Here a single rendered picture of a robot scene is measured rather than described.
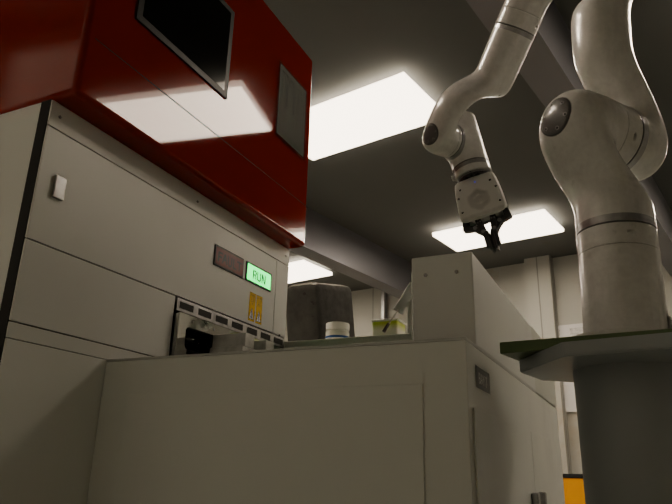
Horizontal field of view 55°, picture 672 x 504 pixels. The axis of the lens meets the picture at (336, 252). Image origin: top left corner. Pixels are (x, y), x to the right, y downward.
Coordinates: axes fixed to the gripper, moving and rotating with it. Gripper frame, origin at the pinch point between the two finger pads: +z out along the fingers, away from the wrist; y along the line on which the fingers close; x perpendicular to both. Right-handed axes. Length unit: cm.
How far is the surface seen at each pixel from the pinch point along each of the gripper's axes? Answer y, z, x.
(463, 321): -2.8, 26.0, -39.9
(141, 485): -56, 39, -46
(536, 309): -43, -151, 627
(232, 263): -57, -11, -11
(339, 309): -121, -73, 212
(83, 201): -58, -8, -56
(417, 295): -8.5, 20.2, -39.9
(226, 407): -40, 30, -46
